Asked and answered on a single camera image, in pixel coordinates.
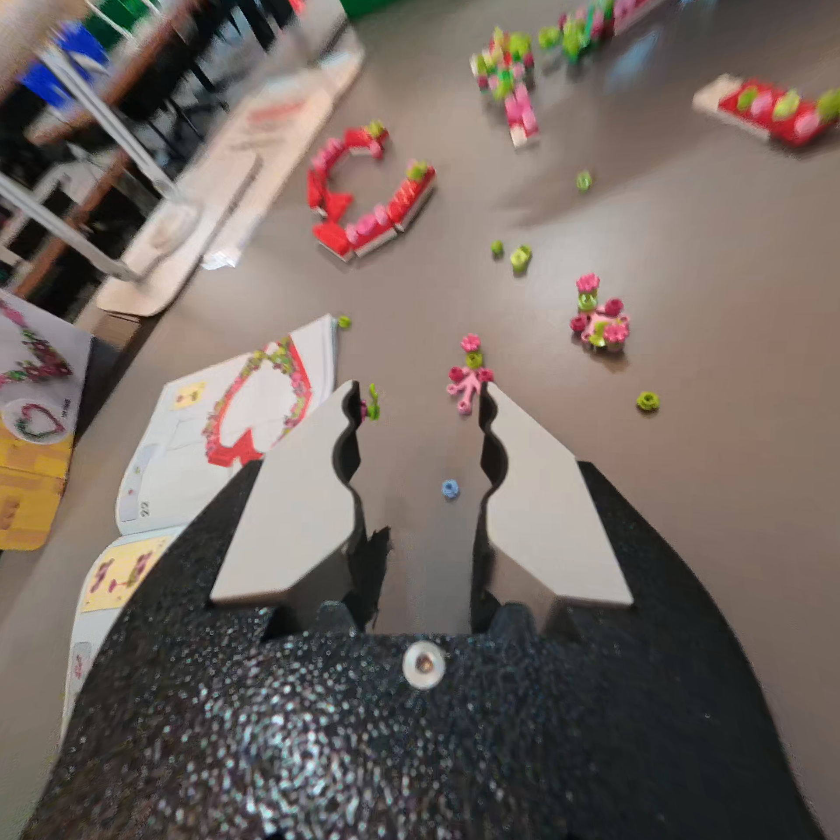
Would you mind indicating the blue plastic object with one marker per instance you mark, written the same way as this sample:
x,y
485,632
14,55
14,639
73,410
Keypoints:
x,y
72,59

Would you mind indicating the lime stem lego piece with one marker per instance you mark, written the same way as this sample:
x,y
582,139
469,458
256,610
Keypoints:
x,y
372,401

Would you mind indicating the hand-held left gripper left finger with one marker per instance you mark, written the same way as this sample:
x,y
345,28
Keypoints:
x,y
289,512

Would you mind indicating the clear plastic bags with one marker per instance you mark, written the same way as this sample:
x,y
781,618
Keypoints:
x,y
262,131

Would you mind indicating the pink green lego assembly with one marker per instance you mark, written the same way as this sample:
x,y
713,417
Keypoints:
x,y
590,26

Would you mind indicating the red white lego section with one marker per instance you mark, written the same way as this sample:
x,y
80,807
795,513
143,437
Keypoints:
x,y
761,108

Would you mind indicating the small blue round lego piece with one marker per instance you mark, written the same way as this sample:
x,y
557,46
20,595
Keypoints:
x,y
450,489

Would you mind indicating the pink branch lego flower piece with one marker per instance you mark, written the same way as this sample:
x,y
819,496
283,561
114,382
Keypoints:
x,y
467,384

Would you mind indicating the pink lime lego flower cluster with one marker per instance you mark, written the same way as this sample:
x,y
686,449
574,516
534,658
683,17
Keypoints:
x,y
600,321

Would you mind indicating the red heart lego section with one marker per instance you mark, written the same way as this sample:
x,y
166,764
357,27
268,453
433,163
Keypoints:
x,y
341,236

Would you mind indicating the green panel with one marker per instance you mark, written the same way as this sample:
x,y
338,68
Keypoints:
x,y
367,6

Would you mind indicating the white metal table frame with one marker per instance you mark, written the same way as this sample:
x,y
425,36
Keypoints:
x,y
85,197

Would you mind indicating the lego instruction booklet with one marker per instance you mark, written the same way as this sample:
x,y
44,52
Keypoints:
x,y
190,459

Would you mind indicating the black chair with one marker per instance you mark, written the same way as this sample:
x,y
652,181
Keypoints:
x,y
197,39

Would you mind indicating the lego set box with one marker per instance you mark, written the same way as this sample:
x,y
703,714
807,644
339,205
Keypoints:
x,y
39,367

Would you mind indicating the lime round lego piece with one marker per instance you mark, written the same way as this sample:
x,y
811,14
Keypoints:
x,y
520,257
648,401
584,180

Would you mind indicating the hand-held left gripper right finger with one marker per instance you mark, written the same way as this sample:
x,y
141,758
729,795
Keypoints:
x,y
551,525

